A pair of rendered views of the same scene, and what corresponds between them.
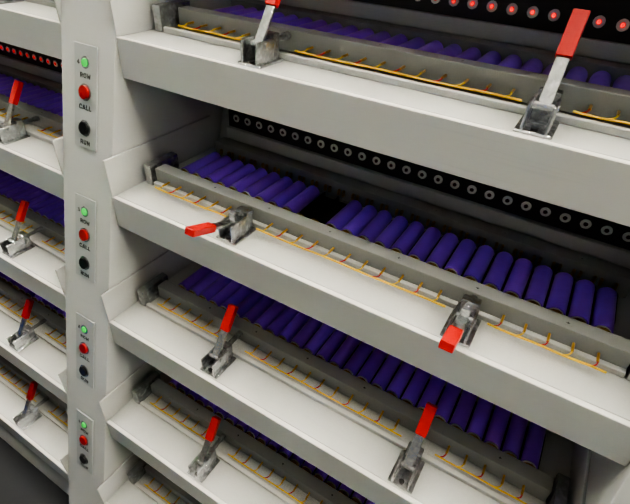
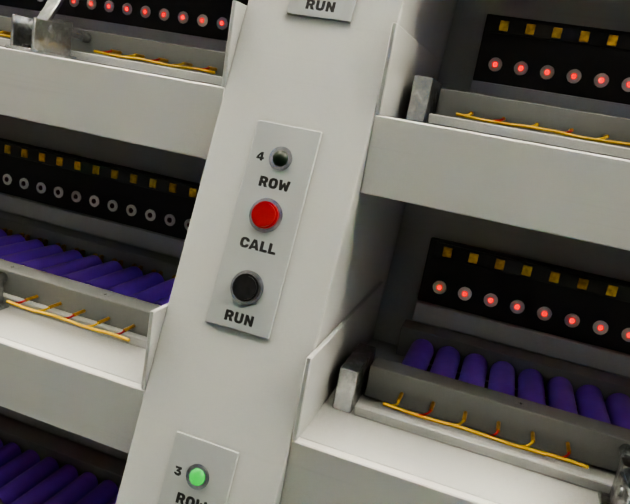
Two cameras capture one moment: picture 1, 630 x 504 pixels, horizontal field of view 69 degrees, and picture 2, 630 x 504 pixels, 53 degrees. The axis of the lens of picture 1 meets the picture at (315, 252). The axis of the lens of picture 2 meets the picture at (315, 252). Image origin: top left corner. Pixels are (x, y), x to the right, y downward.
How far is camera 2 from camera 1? 0.33 m
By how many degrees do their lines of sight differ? 26
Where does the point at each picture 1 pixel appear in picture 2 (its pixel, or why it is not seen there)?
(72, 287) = not seen: outside the picture
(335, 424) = not seen: outside the picture
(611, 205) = (93, 115)
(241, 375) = not seen: outside the picture
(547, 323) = (79, 295)
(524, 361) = (33, 335)
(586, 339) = (118, 308)
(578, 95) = (108, 42)
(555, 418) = (56, 401)
